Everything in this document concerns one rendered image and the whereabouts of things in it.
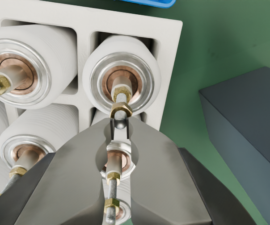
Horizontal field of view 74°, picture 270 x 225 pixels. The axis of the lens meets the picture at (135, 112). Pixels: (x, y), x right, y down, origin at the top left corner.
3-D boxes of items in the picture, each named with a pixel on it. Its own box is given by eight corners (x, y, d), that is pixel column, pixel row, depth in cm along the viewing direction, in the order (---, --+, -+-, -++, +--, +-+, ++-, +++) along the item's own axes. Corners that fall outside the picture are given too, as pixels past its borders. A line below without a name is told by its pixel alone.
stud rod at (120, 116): (125, 84, 20) (125, 117, 13) (127, 92, 20) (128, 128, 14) (116, 85, 20) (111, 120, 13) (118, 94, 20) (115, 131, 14)
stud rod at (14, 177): (20, 163, 24) (-19, 219, 18) (24, 159, 24) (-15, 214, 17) (27, 167, 25) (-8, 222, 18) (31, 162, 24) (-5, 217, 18)
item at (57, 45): (93, 31, 35) (65, 43, 19) (84, 78, 39) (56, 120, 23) (40, 15, 33) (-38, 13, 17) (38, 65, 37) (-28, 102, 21)
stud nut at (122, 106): (130, 99, 15) (130, 104, 14) (134, 117, 16) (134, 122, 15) (107, 104, 15) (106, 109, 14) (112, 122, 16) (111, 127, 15)
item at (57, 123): (37, 106, 41) (-17, 160, 26) (58, 73, 38) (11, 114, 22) (74, 127, 45) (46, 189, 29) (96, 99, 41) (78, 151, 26)
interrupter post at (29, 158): (20, 156, 26) (6, 173, 23) (27, 145, 25) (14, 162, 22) (35, 163, 27) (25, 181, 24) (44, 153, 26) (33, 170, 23)
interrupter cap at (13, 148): (-6, 158, 26) (-9, 162, 25) (17, 122, 23) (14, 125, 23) (44, 181, 28) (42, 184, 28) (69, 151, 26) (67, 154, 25)
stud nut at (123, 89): (129, 85, 18) (129, 87, 17) (132, 99, 19) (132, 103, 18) (110, 89, 18) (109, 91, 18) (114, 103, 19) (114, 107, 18)
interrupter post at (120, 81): (126, 70, 21) (127, 79, 18) (135, 88, 22) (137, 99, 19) (108, 79, 21) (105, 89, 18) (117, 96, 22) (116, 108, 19)
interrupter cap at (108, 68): (137, 39, 19) (138, 39, 19) (162, 97, 23) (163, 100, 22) (77, 69, 20) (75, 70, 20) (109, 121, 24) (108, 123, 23)
